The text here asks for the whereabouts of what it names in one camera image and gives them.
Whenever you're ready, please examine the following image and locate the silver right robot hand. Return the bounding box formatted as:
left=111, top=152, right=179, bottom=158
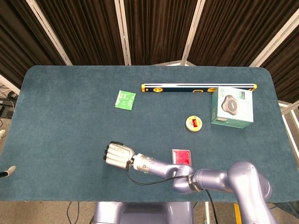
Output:
left=102, top=141, right=136, bottom=169

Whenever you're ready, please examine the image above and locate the teal blue table cloth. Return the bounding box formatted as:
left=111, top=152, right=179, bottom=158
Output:
left=0, top=65, right=299, bottom=203

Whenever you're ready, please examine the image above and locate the green foil sachet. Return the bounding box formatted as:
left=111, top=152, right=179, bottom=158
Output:
left=114, top=90, right=136, bottom=111

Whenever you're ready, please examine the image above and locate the lilac robot torso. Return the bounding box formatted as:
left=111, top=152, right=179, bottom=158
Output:
left=92, top=201, right=195, bottom=224

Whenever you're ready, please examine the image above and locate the red pad in clear case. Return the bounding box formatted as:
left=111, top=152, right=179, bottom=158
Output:
left=171, top=149, right=192, bottom=168

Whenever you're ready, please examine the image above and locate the round yellow tape tin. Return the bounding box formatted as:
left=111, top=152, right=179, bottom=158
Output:
left=185, top=115, right=203, bottom=133

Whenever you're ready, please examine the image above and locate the blue and yellow spirit level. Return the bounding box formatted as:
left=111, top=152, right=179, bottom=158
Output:
left=141, top=83, right=258, bottom=93

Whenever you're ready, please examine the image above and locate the green Philips product box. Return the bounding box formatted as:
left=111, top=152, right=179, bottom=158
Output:
left=210, top=85, right=254, bottom=129

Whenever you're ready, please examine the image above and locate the dark brown screen panel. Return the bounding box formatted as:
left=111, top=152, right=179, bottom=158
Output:
left=259, top=22, right=299, bottom=103
left=189, top=0, right=299, bottom=67
left=0, top=0, right=66, bottom=88
left=123, top=0, right=198, bottom=66
left=35, top=0, right=126, bottom=66

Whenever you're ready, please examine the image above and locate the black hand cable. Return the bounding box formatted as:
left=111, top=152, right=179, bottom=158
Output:
left=125, top=160, right=196, bottom=186

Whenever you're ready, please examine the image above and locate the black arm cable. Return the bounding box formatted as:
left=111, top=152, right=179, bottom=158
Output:
left=205, top=189, right=220, bottom=224

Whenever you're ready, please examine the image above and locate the black adapter with floor cables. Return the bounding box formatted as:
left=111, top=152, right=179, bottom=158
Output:
left=0, top=85, right=19, bottom=122

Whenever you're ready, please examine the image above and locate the white screen frame post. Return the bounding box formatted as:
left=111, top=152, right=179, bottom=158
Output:
left=0, top=74, right=21, bottom=94
left=249, top=14, right=299, bottom=68
left=181, top=0, right=205, bottom=66
left=114, top=0, right=132, bottom=66
left=25, top=0, right=72, bottom=66

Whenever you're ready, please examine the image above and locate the white metal rack frame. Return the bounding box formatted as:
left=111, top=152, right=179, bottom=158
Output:
left=278, top=100, right=299, bottom=150

